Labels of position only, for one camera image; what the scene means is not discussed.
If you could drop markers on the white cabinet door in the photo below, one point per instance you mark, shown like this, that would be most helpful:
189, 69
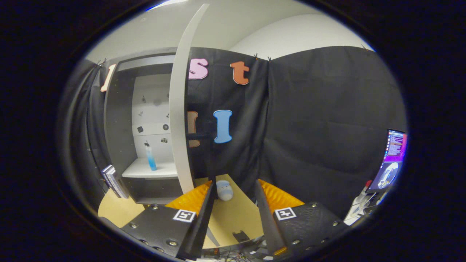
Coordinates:
178, 109

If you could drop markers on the computer monitor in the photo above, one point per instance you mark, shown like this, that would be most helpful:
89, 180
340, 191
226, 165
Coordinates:
393, 160

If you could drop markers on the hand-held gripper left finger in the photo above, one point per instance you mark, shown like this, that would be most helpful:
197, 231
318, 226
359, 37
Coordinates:
202, 222

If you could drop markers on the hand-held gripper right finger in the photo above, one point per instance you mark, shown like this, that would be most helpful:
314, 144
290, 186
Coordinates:
268, 222

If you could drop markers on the white spine book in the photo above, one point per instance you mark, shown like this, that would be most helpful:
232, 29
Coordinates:
112, 180

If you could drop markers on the grey cover book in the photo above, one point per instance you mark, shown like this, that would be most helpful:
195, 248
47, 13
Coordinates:
118, 183

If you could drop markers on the black table bracket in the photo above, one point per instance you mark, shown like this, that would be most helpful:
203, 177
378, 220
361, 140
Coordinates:
240, 235

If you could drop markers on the blue and white tube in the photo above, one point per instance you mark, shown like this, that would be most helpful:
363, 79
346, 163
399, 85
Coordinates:
151, 160

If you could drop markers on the black backdrop cloth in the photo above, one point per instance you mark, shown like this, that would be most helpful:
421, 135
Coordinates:
320, 127

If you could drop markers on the grey cabinet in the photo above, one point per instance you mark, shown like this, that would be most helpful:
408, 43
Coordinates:
118, 127

